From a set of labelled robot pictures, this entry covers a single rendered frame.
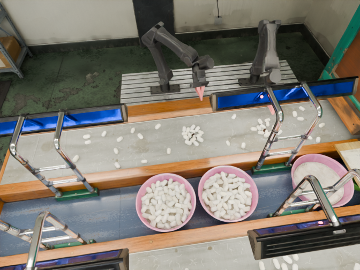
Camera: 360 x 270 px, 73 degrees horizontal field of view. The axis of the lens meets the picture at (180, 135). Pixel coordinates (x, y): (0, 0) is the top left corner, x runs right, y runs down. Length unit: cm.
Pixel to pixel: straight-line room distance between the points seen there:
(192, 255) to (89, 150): 73
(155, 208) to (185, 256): 24
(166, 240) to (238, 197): 37
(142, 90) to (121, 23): 164
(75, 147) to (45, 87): 177
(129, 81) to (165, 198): 92
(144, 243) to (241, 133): 73
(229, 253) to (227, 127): 63
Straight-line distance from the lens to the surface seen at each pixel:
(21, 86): 326
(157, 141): 131
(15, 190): 139
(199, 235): 107
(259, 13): 340
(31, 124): 112
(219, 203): 114
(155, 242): 107
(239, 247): 111
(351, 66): 159
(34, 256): 81
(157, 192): 117
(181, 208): 115
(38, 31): 350
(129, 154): 129
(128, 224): 121
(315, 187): 85
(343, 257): 124
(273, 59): 139
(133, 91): 169
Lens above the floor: 181
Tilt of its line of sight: 54 degrees down
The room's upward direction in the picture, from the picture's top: 3 degrees counter-clockwise
